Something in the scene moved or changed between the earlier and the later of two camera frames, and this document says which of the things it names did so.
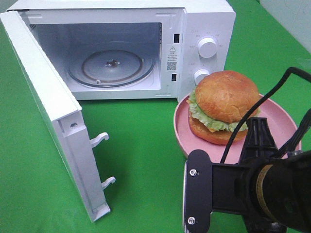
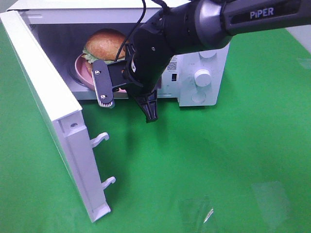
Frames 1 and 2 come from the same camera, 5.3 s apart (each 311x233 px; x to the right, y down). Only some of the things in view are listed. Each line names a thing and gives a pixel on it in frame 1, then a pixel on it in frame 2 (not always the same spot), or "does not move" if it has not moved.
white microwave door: [63, 115] does not move
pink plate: [281, 123] -> [121, 90]
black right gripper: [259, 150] -> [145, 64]
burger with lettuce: [219, 103] -> [104, 44]
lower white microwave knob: [199, 74] does not move
